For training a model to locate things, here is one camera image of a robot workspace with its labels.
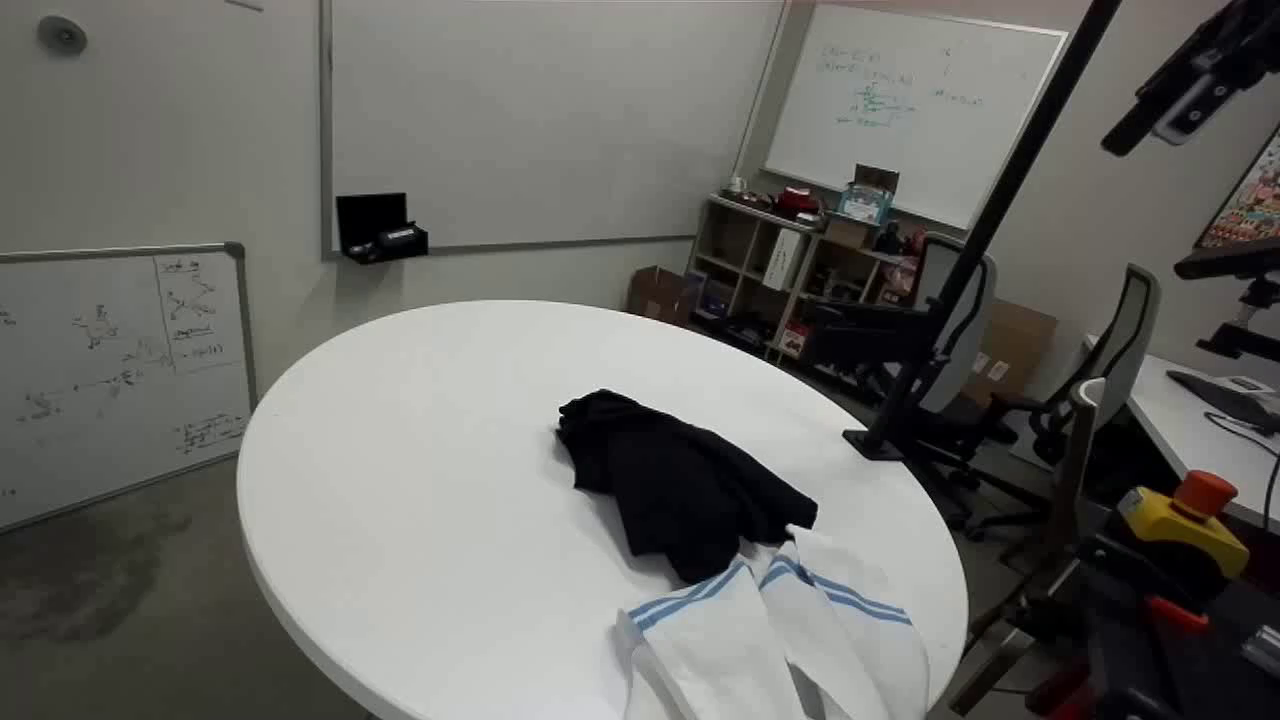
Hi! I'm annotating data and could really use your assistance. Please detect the wooden shelf unit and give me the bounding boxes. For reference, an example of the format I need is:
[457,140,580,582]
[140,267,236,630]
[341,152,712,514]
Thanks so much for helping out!
[689,192,935,373]

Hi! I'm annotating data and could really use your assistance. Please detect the slim grey-backed office chair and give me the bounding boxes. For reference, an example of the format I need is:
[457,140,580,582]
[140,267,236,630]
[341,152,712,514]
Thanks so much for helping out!
[974,262,1166,536]

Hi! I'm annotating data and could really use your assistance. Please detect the colourful picture box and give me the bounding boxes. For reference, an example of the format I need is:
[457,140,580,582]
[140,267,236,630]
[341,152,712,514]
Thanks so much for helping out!
[835,181,895,231]

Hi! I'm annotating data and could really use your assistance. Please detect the black marker holder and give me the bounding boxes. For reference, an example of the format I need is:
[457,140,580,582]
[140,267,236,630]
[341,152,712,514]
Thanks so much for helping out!
[330,189,434,267]

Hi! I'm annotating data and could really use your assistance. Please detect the computer monitor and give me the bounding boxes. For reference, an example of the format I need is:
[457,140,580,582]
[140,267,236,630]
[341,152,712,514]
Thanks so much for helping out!
[1192,122,1280,262]

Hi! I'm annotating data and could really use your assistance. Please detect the long white box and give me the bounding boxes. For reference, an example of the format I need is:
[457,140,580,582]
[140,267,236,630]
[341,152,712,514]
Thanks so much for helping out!
[762,228,813,293]

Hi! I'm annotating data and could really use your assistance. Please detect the black keyboard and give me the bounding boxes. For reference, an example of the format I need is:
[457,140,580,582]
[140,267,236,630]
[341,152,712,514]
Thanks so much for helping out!
[1162,369,1280,442]

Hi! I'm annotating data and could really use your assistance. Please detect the black metal stand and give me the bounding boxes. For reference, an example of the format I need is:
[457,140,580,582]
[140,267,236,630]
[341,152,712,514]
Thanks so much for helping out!
[947,532,1280,720]

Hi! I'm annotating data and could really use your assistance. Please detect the black monitor mount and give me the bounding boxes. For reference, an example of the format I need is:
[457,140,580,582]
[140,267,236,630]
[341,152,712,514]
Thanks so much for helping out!
[1173,246,1280,369]

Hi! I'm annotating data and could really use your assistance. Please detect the white desk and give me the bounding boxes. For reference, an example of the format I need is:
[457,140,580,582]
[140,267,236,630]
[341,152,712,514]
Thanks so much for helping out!
[1125,352,1280,536]

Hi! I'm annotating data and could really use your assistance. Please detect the large cardboard box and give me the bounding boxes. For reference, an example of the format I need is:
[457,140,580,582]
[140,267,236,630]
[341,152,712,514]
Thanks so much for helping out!
[961,298,1061,415]

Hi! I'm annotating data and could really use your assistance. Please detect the low whiteboard with paper sheets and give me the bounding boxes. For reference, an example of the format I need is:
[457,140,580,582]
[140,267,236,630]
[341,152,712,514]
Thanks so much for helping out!
[0,240,259,532]

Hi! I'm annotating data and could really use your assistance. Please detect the black t-shirt with white dots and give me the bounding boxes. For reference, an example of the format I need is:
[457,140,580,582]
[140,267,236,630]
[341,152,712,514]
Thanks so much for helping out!
[550,385,819,589]

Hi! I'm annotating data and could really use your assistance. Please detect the small cardboard box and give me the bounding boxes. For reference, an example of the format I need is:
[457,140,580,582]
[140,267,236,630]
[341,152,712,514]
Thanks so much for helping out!
[626,265,707,327]

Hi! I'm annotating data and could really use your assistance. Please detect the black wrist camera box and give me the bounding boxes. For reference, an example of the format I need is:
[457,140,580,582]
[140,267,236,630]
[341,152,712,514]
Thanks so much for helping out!
[1099,23,1280,161]

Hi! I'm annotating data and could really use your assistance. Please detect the white cloth with blue stripes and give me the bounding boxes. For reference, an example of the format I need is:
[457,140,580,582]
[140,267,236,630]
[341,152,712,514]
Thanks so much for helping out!
[611,536,931,720]

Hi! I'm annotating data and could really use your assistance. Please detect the red clamp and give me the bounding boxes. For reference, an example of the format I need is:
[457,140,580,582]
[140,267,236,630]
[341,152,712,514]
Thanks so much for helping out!
[1140,591,1216,637]

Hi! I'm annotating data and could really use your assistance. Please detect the large blank wall whiteboard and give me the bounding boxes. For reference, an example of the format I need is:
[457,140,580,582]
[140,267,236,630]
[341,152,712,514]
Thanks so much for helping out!
[317,0,790,262]

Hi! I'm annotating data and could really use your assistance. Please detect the yellow emergency stop box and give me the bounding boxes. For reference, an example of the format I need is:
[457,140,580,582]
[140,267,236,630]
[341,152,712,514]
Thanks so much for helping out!
[1115,470,1255,583]

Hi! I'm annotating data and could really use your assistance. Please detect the grey-backed office chair with wheels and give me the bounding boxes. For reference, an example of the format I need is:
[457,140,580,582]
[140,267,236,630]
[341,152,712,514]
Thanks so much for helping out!
[807,238,1054,540]

